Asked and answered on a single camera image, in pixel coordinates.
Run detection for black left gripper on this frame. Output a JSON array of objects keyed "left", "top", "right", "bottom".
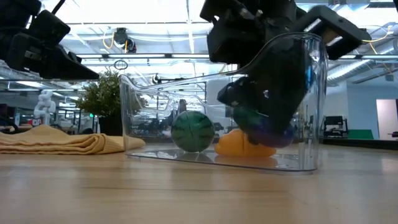
[{"left": 7, "top": 32, "right": 100, "bottom": 80}]

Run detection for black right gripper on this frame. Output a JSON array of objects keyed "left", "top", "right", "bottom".
[{"left": 200, "top": 0, "right": 373, "bottom": 138}]

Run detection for small blue object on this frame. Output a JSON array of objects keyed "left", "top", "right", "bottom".
[{"left": 233, "top": 107, "right": 295, "bottom": 149}]

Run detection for orange toy fruit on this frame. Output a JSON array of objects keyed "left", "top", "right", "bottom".
[{"left": 214, "top": 129, "right": 277, "bottom": 158}]

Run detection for green toy watermelon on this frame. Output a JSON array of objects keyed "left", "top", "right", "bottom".
[{"left": 170, "top": 110, "right": 216, "bottom": 153}]

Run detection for clear plastic container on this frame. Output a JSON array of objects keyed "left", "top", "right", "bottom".
[{"left": 119, "top": 32, "right": 329, "bottom": 174}]

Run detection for artificial plant white flowers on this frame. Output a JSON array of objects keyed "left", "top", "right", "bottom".
[{"left": 75, "top": 70, "right": 149, "bottom": 137}]

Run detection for folded yellow towel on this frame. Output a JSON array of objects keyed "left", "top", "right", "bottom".
[{"left": 0, "top": 124, "right": 146, "bottom": 156}]

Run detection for black equipment stand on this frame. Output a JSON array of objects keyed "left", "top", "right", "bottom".
[{"left": 323, "top": 115, "right": 349, "bottom": 138}]

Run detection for green board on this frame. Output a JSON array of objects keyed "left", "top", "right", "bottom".
[{"left": 348, "top": 129, "right": 374, "bottom": 140}]

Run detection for hanging cable loop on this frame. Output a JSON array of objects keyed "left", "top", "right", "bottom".
[{"left": 113, "top": 59, "right": 129, "bottom": 71}]

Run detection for black ceiling cable reel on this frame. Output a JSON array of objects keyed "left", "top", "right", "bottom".
[{"left": 113, "top": 27, "right": 137, "bottom": 54}]

